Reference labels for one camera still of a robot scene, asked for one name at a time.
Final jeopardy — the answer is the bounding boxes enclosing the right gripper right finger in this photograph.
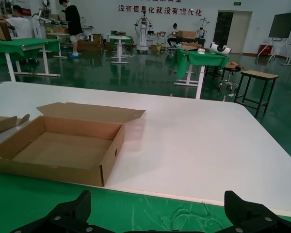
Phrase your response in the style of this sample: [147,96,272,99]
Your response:
[215,190,291,233]

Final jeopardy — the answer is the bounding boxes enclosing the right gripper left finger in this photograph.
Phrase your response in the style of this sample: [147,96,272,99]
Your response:
[9,190,122,233]

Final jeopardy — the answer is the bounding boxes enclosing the open brown cardboard box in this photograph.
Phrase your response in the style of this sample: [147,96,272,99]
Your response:
[0,101,146,187]
[0,113,30,136]

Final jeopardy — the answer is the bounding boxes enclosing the red box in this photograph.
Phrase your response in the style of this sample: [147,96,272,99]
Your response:
[258,43,274,58]

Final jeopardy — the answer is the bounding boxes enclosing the closed brown cardboard box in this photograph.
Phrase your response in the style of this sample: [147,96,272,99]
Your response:
[176,30,197,38]

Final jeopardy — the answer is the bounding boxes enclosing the green table cloth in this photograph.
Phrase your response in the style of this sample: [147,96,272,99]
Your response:
[0,171,291,233]

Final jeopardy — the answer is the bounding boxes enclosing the wooden top black stool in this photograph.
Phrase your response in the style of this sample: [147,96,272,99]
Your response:
[234,70,280,117]

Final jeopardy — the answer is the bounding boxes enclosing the black swivel stool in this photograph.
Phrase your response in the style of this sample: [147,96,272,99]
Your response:
[217,66,241,93]

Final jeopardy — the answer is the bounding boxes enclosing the open flat cardboard carton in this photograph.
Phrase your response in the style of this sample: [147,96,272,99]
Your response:
[226,62,247,71]

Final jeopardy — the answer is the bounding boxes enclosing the green draped white table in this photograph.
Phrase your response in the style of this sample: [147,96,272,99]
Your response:
[173,47,230,100]

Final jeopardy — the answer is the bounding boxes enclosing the white curved shell part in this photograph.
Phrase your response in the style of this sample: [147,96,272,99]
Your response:
[210,41,233,54]

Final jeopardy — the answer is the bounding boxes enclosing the pile of cardboard boxes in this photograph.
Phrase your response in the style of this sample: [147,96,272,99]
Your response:
[77,33,105,52]

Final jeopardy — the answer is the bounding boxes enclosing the long green cloth table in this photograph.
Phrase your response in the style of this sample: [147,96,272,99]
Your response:
[0,37,62,83]

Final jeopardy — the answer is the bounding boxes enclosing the flattened cardboard pieces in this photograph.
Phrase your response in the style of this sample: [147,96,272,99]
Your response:
[179,41,210,51]

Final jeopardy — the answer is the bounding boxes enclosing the small white humanoid robot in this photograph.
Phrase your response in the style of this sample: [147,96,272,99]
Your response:
[195,17,210,39]

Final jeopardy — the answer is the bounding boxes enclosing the black display on stand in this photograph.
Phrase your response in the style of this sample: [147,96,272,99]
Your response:
[257,11,291,66]

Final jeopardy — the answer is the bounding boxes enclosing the person in white shirt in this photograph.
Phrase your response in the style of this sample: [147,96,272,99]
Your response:
[5,5,33,39]

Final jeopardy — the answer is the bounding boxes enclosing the person in black shirt shorts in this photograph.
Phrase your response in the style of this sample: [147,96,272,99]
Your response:
[59,0,83,60]

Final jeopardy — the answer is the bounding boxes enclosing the white robot with arms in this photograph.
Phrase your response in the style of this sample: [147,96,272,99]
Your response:
[31,0,72,38]

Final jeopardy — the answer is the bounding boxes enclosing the seated person dark hair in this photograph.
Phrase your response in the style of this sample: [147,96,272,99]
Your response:
[166,23,179,48]

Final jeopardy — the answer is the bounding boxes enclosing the thin white string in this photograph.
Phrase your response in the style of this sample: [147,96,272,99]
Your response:
[157,200,225,230]

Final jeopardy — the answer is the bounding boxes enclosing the beige door dark frame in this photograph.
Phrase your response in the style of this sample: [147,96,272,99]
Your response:
[213,9,253,54]

